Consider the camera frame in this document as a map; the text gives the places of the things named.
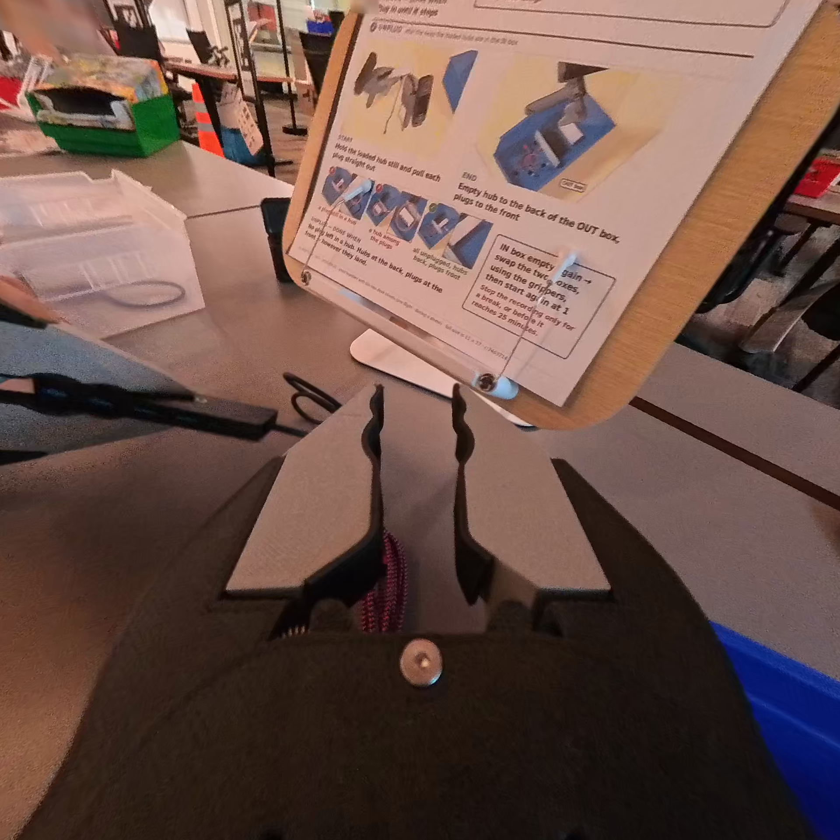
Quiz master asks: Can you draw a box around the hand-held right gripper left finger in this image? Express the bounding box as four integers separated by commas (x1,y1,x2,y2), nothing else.
224,382,388,605

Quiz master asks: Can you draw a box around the white sheet holder bar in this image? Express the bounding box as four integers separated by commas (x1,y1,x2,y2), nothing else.
297,264,522,403

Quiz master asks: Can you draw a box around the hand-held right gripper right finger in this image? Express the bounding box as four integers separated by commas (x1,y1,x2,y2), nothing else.
451,384,613,608

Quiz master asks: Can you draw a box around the wooden background table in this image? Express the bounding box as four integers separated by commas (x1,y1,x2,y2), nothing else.
163,58,298,88

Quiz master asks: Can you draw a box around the small black display device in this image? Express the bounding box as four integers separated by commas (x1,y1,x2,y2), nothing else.
260,196,298,286

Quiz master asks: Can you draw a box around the black office chair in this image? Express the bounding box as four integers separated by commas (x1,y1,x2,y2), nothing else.
297,28,337,101

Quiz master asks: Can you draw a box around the person's left hand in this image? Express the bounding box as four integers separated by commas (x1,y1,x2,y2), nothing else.
0,274,64,326

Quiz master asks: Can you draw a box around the red black braided cable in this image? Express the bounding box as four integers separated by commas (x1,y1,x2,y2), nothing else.
358,530,410,635

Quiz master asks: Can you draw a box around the clear plastic box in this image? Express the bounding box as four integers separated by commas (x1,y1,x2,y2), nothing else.
0,168,207,341

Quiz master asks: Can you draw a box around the blue bin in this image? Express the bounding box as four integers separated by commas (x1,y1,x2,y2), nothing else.
710,619,840,840

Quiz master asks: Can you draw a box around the instruction sheet on wooden stand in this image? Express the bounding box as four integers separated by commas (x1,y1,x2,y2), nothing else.
281,0,840,432

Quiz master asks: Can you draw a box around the red box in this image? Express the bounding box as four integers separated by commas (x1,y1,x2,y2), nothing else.
793,150,840,199

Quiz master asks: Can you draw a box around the orange striped barrier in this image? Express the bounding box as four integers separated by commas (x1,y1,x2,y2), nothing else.
189,80,225,160

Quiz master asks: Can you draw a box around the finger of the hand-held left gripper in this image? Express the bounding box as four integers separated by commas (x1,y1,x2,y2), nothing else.
0,320,198,398
0,403,178,460

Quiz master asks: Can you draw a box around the green box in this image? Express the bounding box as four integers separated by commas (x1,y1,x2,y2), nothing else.
25,54,182,160

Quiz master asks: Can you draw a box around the dark grey looped cable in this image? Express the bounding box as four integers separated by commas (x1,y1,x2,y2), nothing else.
97,277,189,311

